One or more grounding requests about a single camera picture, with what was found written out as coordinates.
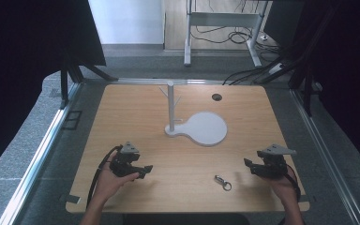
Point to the black stand legs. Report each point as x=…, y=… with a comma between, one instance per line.
x=306, y=81
x=75, y=73

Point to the person's right hand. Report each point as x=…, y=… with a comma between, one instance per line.
x=286, y=189

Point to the white metal desk frame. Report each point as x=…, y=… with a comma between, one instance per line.
x=223, y=19

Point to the white jewelry stand with tray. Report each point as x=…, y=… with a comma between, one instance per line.
x=204, y=128

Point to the black curtain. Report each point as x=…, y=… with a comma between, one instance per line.
x=347, y=78
x=28, y=62

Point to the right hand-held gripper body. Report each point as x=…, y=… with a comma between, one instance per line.
x=275, y=164

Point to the white power strip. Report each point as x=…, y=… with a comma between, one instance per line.
x=276, y=68

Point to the aluminium frame rail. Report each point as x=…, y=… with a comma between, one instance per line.
x=40, y=153
x=328, y=156

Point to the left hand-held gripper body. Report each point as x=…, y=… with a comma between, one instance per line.
x=123, y=164

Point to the black rectangular floor bracket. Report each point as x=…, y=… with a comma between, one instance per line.
x=72, y=120

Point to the person's left hand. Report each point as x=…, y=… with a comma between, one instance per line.
x=109, y=184

